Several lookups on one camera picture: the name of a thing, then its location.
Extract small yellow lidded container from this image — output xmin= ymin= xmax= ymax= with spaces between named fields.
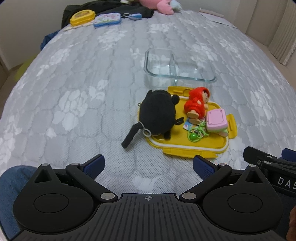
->
xmin=70 ymin=9 xmax=96 ymax=27

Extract pink green toy box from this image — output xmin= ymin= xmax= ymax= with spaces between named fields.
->
xmin=206 ymin=108 xmax=228 ymax=137

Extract white paper sheets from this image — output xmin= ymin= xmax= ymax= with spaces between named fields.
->
xmin=199 ymin=9 xmax=237 ymax=29

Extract black plush cat keychain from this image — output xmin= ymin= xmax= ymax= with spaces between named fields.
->
xmin=121 ymin=90 xmax=184 ymax=148

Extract red hooded doll figure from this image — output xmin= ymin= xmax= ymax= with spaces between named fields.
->
xmin=184 ymin=87 xmax=210 ymax=125

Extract green bell keychain charm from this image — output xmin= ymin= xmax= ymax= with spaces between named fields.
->
xmin=183 ymin=120 xmax=209 ymax=143

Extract person right hand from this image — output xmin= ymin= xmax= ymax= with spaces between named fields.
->
xmin=286 ymin=206 xmax=296 ymax=241

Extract black clothing pile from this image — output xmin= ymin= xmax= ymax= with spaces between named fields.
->
xmin=61 ymin=1 xmax=154 ymax=28

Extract yellow plastic container lid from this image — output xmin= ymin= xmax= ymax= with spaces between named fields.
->
xmin=137 ymin=86 xmax=238 ymax=159

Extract clear glass divided container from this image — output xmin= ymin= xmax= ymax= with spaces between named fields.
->
xmin=143 ymin=48 xmax=217 ymax=89

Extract small blue pouch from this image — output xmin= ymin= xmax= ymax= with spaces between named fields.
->
xmin=121 ymin=13 xmax=142 ymax=21

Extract blue jeans leg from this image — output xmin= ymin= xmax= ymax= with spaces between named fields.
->
xmin=1 ymin=166 xmax=37 ymax=240

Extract pink plush toy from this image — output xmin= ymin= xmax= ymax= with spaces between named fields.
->
xmin=138 ymin=0 xmax=183 ymax=15

